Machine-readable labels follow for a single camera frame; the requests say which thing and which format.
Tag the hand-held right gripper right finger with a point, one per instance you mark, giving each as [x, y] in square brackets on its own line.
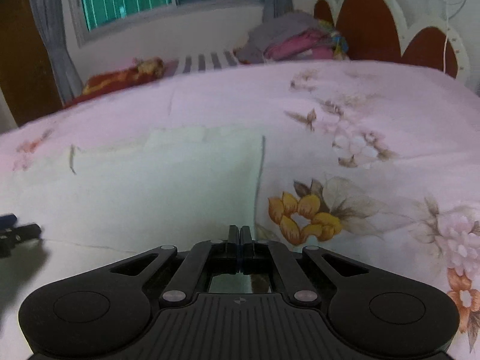
[245, 249]

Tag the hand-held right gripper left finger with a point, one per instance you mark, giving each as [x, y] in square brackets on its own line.
[233, 249]

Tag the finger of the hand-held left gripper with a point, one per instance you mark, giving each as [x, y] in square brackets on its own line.
[22, 232]
[7, 218]

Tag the pale white small garment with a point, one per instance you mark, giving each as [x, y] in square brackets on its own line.
[157, 183]

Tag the pink folded clothes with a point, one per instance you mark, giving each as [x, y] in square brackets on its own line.
[296, 47]

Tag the pile of clothes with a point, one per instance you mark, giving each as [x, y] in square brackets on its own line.
[270, 32]

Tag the brown wooden door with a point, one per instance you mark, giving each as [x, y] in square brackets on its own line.
[18, 56]

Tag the red and yellow pillow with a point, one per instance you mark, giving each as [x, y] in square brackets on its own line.
[116, 78]

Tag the pink floral bed sheet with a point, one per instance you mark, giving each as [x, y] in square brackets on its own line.
[375, 120]

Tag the striped grey white pillow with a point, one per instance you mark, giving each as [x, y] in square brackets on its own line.
[204, 62]

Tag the long grey curtain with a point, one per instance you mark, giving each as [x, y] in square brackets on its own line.
[52, 33]

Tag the colourful patterned cloth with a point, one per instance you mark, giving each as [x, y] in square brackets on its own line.
[337, 41]

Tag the white and brown headboard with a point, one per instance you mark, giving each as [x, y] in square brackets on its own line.
[365, 22]

